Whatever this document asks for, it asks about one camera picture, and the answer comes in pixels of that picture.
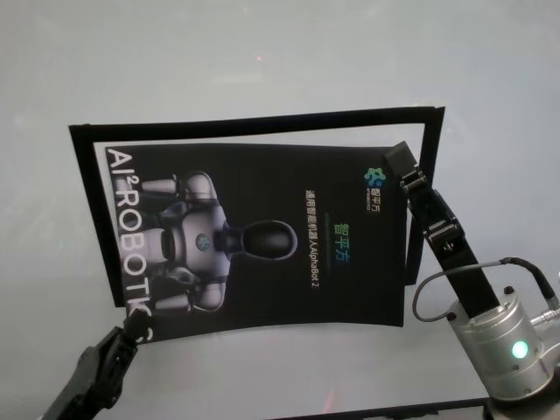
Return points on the black AI robotics poster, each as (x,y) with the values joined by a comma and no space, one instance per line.
(271,188)

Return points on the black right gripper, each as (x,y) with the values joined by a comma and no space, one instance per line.
(468,280)

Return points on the long black tape strip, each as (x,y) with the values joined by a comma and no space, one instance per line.
(262,123)

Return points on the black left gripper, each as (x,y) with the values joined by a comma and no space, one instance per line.
(87,385)

